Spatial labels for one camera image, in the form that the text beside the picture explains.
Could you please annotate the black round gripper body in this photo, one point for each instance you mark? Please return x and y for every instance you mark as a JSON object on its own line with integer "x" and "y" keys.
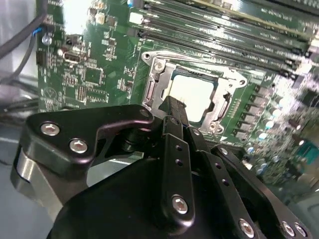
{"x": 119, "y": 204}

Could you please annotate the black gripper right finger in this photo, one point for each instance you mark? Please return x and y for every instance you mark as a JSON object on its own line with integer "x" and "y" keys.
{"x": 231, "y": 199}

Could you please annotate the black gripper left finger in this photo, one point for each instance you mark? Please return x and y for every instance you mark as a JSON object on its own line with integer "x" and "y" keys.
{"x": 74, "y": 124}

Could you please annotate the metal socket cover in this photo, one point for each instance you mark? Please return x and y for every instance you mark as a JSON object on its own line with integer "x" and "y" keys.
{"x": 163, "y": 81}

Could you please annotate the silver CPU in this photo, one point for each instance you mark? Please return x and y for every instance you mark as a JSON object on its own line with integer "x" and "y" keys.
{"x": 192, "y": 97}

